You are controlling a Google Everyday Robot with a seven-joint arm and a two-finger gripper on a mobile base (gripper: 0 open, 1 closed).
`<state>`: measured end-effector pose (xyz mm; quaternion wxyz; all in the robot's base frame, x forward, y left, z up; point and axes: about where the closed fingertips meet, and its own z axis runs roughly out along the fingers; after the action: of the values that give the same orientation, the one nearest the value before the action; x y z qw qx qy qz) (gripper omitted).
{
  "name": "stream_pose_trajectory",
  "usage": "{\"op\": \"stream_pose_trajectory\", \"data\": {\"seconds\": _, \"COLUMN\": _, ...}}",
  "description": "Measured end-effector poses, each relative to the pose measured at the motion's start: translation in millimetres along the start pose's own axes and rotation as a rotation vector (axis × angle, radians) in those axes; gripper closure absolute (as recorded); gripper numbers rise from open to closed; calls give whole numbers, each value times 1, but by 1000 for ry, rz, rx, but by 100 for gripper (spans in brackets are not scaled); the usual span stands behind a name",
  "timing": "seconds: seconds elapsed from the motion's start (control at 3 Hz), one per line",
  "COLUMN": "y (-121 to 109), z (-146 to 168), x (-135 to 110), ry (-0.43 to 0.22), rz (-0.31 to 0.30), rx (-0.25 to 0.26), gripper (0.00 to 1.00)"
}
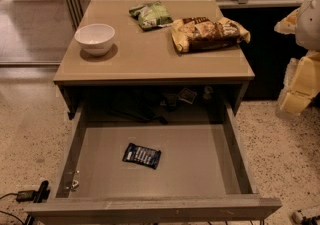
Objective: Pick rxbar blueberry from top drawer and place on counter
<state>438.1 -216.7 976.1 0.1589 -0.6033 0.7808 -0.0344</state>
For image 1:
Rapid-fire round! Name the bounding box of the white power strip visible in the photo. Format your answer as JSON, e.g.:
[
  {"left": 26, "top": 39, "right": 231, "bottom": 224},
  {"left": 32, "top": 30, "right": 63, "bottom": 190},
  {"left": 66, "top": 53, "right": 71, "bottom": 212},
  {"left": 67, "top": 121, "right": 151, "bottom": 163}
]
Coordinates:
[{"left": 292, "top": 205, "right": 320, "bottom": 225}]

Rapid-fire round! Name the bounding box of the white ceramic bowl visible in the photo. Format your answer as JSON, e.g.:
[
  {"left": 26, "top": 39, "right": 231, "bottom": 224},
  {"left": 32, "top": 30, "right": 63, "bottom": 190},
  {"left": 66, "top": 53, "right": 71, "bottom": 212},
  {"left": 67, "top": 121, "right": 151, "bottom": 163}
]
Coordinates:
[{"left": 74, "top": 24, "right": 115, "bottom": 57}]

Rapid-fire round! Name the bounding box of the grey cabinet with counter top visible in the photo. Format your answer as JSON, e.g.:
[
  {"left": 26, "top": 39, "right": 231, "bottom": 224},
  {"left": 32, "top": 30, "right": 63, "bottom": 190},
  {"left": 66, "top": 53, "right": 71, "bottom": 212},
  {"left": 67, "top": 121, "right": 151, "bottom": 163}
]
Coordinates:
[{"left": 54, "top": 0, "right": 254, "bottom": 112}]

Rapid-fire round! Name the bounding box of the open grey top drawer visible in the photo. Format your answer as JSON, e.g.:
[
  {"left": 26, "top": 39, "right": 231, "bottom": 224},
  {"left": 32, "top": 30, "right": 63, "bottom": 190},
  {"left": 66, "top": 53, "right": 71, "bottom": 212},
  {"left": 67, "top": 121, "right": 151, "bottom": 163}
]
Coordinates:
[{"left": 26, "top": 99, "right": 281, "bottom": 225}]

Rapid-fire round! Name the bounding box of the green chip bag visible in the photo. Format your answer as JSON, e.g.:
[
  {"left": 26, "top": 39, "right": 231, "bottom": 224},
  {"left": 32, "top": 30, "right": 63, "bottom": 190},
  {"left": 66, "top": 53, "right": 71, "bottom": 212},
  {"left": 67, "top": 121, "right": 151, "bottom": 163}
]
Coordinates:
[{"left": 129, "top": 1, "right": 173, "bottom": 31}]

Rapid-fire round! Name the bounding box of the yellow brown snack bag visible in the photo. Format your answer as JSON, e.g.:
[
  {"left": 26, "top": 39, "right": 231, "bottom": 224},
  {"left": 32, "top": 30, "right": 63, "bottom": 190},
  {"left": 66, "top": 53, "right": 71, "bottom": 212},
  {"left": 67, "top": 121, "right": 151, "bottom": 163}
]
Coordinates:
[{"left": 171, "top": 17, "right": 251, "bottom": 53}]

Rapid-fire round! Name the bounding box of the blue rxbar blueberry wrapper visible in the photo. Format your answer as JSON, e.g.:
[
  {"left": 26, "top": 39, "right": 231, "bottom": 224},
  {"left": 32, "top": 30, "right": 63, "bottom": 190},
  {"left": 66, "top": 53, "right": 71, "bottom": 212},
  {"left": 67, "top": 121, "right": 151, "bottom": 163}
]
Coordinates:
[{"left": 122, "top": 143, "right": 162, "bottom": 169}]

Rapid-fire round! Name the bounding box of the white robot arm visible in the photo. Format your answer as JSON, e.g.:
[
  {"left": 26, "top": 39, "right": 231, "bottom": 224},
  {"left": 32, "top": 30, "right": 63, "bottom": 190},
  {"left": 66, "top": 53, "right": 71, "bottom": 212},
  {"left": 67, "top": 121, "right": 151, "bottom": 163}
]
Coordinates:
[{"left": 274, "top": 0, "right": 320, "bottom": 116}]

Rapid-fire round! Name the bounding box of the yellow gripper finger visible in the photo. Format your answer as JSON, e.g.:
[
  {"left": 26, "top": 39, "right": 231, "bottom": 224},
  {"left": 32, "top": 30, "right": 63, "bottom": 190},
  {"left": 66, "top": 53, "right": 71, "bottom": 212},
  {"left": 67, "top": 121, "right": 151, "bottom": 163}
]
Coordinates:
[
  {"left": 279, "top": 51, "right": 320, "bottom": 114},
  {"left": 274, "top": 9, "right": 299, "bottom": 34}
]

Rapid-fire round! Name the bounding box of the black power adapter with cable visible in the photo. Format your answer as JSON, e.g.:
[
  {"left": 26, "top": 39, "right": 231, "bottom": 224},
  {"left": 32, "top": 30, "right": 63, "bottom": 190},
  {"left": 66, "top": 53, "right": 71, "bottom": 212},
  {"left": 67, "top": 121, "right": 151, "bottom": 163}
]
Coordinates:
[{"left": 1, "top": 180, "right": 50, "bottom": 225}]

